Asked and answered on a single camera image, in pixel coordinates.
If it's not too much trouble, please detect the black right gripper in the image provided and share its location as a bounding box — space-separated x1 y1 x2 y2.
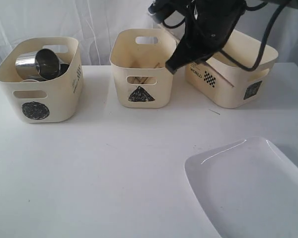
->
165 0 246 73

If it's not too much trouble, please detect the steel bowl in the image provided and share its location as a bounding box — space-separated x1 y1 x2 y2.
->
58 63 70 77

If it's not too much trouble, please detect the white rectangular plate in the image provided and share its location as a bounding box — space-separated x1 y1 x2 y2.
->
184 137 298 238

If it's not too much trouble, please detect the steel mug with wire handle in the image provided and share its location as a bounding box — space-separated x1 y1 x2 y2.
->
35 48 61 80

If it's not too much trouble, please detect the steel mug front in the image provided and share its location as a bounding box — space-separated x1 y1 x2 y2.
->
15 51 40 79

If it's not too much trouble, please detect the white plastic bowl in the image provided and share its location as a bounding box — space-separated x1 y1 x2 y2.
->
21 79 40 83

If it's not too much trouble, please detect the cream bin square mark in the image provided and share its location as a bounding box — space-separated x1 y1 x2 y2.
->
185 30 279 109

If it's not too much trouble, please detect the cream bin triangle mark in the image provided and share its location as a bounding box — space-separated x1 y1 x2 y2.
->
110 29 176 108

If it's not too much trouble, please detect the white curtain backdrop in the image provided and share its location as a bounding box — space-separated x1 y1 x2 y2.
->
0 0 298 65

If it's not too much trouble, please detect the cream bin circle mark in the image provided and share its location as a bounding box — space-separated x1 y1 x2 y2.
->
0 37 83 123

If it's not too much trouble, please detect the black cable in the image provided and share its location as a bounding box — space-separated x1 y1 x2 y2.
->
161 0 289 71

